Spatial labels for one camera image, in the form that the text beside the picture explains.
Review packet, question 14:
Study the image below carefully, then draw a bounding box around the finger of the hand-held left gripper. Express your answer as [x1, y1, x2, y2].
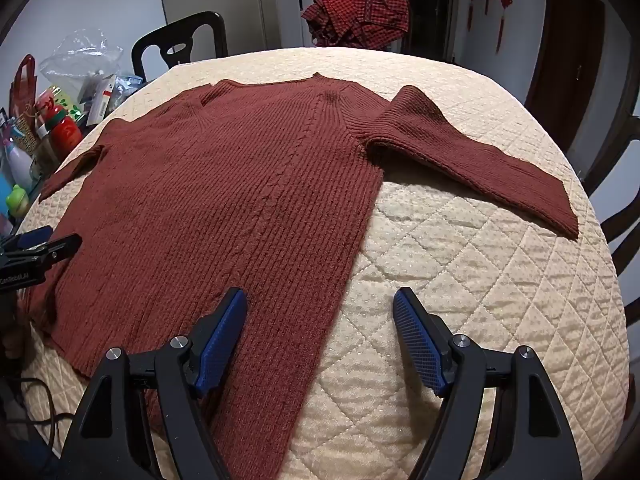
[0, 233, 84, 273]
[0, 226, 54, 254]

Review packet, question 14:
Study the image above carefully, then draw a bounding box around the white and red box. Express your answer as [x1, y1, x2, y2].
[82, 74, 118, 126]

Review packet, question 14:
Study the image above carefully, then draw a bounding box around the black cable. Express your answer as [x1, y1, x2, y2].
[15, 380, 76, 436]

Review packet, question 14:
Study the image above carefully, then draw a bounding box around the dark wooden chair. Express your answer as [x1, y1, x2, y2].
[575, 115, 640, 276]

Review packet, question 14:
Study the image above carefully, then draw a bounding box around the green toy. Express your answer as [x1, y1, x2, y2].
[6, 185, 28, 216]

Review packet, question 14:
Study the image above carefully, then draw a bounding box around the white bottle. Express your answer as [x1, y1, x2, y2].
[2, 135, 33, 191]

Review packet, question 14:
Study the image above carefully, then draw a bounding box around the black chair with cutout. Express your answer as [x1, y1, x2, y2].
[131, 11, 229, 82]

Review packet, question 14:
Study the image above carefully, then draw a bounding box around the red checkered cloth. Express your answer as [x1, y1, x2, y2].
[301, 0, 411, 52]

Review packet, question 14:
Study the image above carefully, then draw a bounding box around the dark glass door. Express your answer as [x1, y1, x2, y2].
[406, 0, 455, 56]

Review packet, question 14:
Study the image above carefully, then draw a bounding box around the beige quilted blanket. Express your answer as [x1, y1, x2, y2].
[15, 46, 631, 480]

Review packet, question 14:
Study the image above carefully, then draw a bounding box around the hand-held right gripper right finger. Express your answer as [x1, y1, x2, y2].
[392, 287, 583, 480]

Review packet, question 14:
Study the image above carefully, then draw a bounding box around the red gift bag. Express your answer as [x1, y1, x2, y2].
[9, 54, 38, 121]

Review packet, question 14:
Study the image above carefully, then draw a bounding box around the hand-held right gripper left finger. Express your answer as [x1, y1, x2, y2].
[60, 287, 249, 480]

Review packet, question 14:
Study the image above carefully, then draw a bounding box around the red bottle with green band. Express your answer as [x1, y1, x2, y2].
[47, 102, 83, 161]

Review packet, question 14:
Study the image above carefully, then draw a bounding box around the clear plastic bag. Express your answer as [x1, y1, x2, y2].
[39, 30, 123, 86]

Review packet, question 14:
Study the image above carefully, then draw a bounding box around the rust red knit sweater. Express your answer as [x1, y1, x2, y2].
[20, 72, 580, 461]

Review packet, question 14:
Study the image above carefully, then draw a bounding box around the dark brown door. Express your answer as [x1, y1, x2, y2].
[525, 0, 608, 126]

